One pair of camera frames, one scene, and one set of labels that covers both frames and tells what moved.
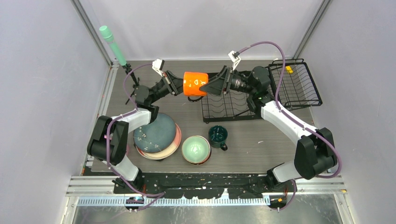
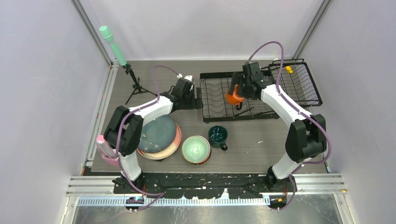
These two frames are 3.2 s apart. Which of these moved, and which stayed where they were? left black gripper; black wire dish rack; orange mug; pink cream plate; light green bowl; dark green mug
Moved: orange mug; left black gripper
Stayed: pink cream plate; light green bowl; dark green mug; black wire dish rack
